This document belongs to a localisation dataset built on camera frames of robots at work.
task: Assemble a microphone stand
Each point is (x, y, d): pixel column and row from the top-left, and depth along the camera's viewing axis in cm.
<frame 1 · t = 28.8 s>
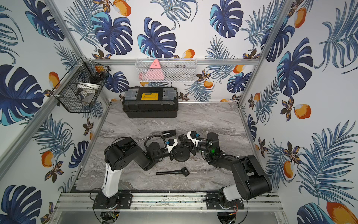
left hand: (182, 145, 86), fingers closed
right hand: (182, 140, 84), fingers closed
black plastic toolbox: (150, 102, 100), point 18 cm above the table
black stand pole: (183, 171, 85), point 2 cm above the table

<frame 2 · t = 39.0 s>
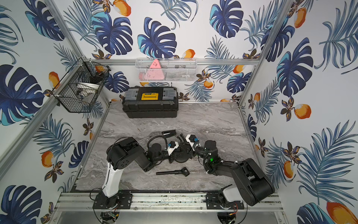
left hand: (181, 149, 89), fingers open
right hand: (181, 142, 83), fingers closed
the named things where they were.

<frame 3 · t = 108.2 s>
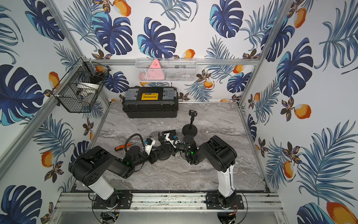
left hand: (160, 148, 87), fingers open
right hand: (162, 143, 87), fingers closed
black stand pole with clip: (193, 113, 90), point 21 cm above the table
orange handled screwdriver: (123, 146, 96), on the table
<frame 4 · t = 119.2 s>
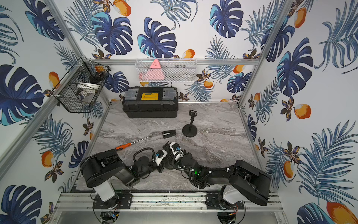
left hand: (169, 155, 83), fingers closed
right hand: (169, 148, 80), fingers closed
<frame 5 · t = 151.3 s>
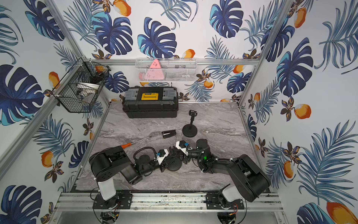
left hand: (172, 155, 83), fingers open
right hand: (171, 150, 80), fingers closed
